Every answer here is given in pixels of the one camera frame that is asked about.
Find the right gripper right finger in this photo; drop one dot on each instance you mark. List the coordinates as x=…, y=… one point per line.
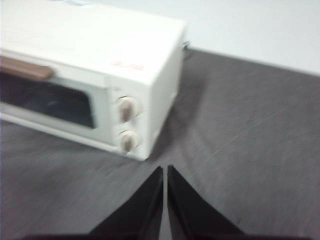
x=190, y=215

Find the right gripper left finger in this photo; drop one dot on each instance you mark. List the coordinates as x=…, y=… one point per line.
x=142, y=215

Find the timer oven knob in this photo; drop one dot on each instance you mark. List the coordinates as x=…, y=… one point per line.
x=130, y=141

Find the temperature oven knob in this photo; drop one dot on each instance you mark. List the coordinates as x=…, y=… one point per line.
x=127, y=108

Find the white toaster oven body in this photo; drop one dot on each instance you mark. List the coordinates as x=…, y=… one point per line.
x=100, y=40

